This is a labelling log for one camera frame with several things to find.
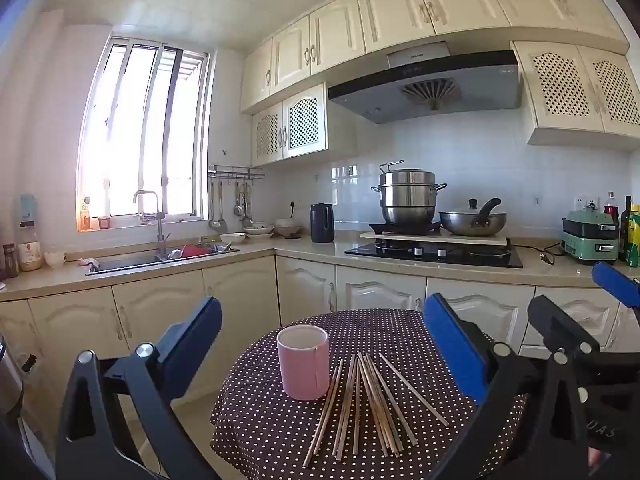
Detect chrome sink faucet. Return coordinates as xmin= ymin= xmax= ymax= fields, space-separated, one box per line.
xmin=134 ymin=190 xmax=167 ymax=258

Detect black gas stove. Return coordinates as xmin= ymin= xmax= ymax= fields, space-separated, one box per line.
xmin=346 ymin=230 xmax=523 ymax=269

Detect cream lower cabinets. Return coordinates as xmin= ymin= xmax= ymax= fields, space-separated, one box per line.
xmin=0 ymin=253 xmax=640 ymax=411

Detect steel steamer pot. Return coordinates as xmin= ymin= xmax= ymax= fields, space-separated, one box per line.
xmin=372 ymin=159 xmax=447 ymax=224

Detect steel sink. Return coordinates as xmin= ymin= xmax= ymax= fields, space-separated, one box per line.
xmin=85 ymin=243 xmax=238 ymax=275

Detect stacked white bowls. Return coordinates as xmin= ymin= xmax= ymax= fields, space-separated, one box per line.
xmin=244 ymin=223 xmax=274 ymax=240

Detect wooden chopstick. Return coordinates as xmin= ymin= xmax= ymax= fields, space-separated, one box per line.
xmin=357 ymin=352 xmax=388 ymax=457
xmin=363 ymin=354 xmax=400 ymax=457
xmin=352 ymin=359 xmax=361 ymax=456
xmin=378 ymin=352 xmax=449 ymax=427
xmin=334 ymin=354 xmax=357 ymax=462
xmin=368 ymin=354 xmax=419 ymax=447
xmin=359 ymin=353 xmax=397 ymax=456
xmin=303 ymin=360 xmax=344 ymax=468
xmin=333 ymin=354 xmax=356 ymax=462

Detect wall utensil rack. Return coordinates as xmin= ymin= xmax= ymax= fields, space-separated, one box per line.
xmin=206 ymin=164 xmax=265 ymax=234

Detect green electric cooker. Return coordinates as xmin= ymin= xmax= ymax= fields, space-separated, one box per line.
xmin=560 ymin=208 xmax=620 ymax=264

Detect steel wok black handle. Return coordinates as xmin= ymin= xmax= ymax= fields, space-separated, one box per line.
xmin=439 ymin=197 xmax=506 ymax=236

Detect brown polka dot tablecloth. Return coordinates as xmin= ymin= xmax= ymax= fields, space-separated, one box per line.
xmin=210 ymin=309 xmax=476 ymax=479

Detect black range hood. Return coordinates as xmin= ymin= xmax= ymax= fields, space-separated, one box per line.
xmin=328 ymin=49 xmax=520 ymax=125

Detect cream cabinets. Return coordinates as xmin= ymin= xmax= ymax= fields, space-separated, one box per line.
xmin=240 ymin=0 xmax=639 ymax=166
xmin=0 ymin=253 xmax=640 ymax=411

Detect seasoning bottle teal cap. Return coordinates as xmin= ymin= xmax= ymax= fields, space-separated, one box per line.
xmin=17 ymin=194 xmax=43 ymax=272

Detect kitchen window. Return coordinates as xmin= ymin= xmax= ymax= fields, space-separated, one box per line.
xmin=76 ymin=36 xmax=212 ymax=232

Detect black electric kettle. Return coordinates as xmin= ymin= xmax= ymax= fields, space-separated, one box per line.
xmin=310 ymin=203 xmax=334 ymax=243

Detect pink cup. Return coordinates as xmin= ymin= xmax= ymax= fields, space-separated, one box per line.
xmin=277 ymin=324 xmax=330 ymax=401

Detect cream upper cabinets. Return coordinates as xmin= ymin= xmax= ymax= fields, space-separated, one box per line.
xmin=240 ymin=0 xmax=639 ymax=166

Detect dark wine bottle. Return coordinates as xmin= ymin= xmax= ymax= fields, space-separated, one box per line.
xmin=618 ymin=195 xmax=632 ymax=262

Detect green oil bottle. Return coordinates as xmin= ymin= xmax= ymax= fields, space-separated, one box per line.
xmin=626 ymin=204 xmax=640 ymax=268

